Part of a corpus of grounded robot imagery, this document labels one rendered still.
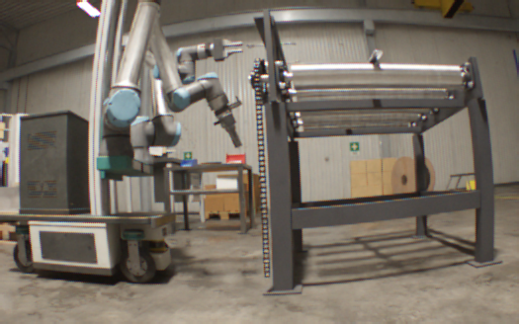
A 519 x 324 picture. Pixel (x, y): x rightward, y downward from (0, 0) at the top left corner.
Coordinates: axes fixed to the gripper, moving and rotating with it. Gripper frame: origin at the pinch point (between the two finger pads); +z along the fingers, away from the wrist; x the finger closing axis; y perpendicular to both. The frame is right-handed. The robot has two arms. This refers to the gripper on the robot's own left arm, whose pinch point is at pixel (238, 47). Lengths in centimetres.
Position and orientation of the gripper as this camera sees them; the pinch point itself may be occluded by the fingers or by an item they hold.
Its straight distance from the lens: 218.6
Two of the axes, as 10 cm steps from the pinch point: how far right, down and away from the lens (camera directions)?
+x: 0.5, 10.0, -0.8
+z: 9.9, -0.6, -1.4
